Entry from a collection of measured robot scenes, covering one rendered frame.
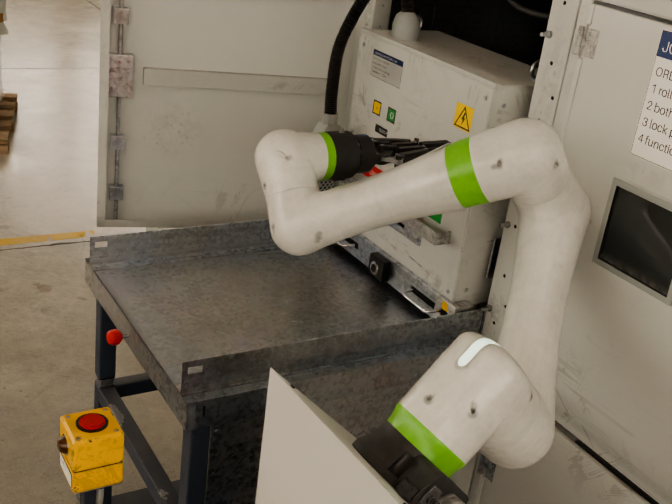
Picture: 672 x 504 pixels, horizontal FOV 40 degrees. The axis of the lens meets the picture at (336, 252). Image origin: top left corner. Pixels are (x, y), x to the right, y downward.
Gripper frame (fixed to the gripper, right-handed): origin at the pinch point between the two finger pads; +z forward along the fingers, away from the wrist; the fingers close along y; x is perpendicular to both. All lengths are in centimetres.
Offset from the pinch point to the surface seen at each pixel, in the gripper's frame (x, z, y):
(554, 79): 19.4, 9.9, 19.2
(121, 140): -16, -44, -62
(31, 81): -123, 41, -508
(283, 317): -38.3, -27.1, -6.7
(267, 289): -38.3, -24.5, -19.5
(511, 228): -11.8, 9.8, 16.5
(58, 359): -123, -39, -139
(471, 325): -35.1, 6.9, 13.9
